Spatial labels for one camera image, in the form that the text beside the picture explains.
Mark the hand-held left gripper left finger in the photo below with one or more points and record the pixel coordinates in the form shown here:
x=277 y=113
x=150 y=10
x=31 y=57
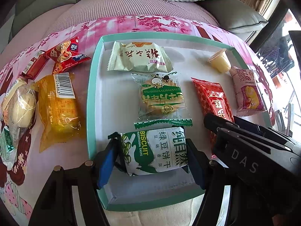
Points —
x=107 y=160

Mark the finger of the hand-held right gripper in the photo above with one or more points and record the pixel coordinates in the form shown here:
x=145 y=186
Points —
x=216 y=122
x=254 y=126

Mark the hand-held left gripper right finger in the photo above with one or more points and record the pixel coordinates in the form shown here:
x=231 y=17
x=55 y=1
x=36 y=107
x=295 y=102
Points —
x=197 y=167

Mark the long red snack packet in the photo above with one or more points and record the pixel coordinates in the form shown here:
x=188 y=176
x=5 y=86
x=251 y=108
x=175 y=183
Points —
x=214 y=98

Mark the pink cake packet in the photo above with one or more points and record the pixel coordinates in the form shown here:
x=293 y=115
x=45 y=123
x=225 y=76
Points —
x=248 y=91

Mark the green white biscuit packet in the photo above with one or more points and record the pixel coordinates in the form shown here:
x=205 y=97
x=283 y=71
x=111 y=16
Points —
x=7 y=146
x=152 y=150

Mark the teal cardboard box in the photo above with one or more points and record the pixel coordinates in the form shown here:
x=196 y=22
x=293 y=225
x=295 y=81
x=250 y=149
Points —
x=105 y=113

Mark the clear round cracker packet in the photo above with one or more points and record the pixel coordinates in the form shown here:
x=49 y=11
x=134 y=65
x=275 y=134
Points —
x=162 y=96

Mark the yellow jelly cup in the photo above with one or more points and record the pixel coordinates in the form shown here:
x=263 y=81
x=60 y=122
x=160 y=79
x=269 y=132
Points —
x=219 y=62

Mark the orange cake packet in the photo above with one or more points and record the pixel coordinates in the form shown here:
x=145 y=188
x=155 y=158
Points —
x=58 y=108

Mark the clear bun packet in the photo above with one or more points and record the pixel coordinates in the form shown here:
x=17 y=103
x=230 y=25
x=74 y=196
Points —
x=20 y=108

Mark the pale green pastry packet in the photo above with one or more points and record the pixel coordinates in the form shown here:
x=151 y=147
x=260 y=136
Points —
x=138 y=56

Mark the red peanut snack packet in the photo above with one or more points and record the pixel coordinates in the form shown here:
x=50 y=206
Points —
x=65 y=51

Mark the red sausage stick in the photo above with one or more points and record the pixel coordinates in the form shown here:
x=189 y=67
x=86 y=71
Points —
x=33 y=68

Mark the cream cracker packet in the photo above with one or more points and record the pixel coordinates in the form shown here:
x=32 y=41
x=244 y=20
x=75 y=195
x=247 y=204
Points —
x=10 y=91

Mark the grey leather cushion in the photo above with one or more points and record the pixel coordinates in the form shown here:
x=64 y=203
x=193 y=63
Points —
x=235 y=14

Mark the pink printed blanket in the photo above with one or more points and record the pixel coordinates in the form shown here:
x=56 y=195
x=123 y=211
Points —
x=141 y=24

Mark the pink ribbed seat cover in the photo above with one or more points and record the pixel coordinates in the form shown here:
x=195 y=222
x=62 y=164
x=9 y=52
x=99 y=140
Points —
x=105 y=4

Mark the silver metal frame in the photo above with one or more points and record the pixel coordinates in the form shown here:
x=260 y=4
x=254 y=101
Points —
x=291 y=117

